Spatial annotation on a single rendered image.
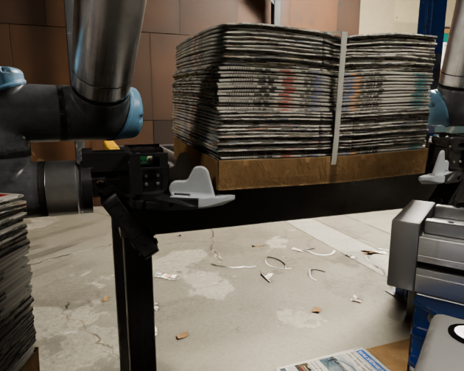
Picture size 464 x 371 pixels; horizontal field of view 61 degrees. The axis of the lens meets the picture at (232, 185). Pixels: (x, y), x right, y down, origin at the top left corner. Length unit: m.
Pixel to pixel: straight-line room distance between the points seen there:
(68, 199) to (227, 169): 0.21
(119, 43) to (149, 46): 3.46
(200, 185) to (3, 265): 0.26
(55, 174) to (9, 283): 0.16
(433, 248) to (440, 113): 0.43
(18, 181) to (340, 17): 4.42
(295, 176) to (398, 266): 0.19
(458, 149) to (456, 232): 0.32
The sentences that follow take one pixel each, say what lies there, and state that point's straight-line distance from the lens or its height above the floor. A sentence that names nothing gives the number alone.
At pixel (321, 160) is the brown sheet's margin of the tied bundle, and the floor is 0.83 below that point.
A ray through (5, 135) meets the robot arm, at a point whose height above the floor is 0.88.
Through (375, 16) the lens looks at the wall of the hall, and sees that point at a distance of 5.18.
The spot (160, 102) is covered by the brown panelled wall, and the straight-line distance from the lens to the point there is 3.91.
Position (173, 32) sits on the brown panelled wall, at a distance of 4.00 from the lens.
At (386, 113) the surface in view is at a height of 0.90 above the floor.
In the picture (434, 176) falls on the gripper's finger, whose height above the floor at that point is 0.79.
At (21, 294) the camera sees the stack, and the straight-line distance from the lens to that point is 0.47.
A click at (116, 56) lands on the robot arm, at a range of 0.49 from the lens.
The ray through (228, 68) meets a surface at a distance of 0.54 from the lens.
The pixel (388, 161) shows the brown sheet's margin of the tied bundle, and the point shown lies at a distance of 0.70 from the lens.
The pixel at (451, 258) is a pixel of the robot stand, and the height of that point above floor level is 0.74.
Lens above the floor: 0.91
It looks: 11 degrees down
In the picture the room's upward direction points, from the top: straight up
